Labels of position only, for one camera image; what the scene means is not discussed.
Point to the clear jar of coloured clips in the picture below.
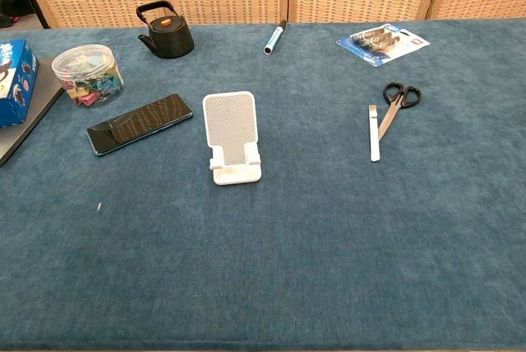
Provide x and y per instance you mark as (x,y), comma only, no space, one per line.
(88,76)

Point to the binder clip blister pack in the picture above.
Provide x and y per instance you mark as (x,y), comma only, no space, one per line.
(382,45)

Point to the white phone stand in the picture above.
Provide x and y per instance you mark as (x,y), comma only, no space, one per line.
(230,126)

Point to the white plastic scissor sheath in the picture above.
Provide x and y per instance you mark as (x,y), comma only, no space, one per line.
(374,142)

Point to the black cast iron teapot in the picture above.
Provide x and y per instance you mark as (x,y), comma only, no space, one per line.
(170,41)

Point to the green white marker pen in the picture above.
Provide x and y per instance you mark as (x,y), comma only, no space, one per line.
(273,39)

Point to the blue table cloth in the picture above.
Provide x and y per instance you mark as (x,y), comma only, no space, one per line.
(287,245)

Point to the blue cookie box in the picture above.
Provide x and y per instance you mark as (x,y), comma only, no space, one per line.
(16,80)

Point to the grey closed laptop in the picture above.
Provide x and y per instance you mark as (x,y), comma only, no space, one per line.
(37,113)

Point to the black smartphone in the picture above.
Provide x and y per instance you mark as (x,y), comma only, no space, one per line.
(139,123)

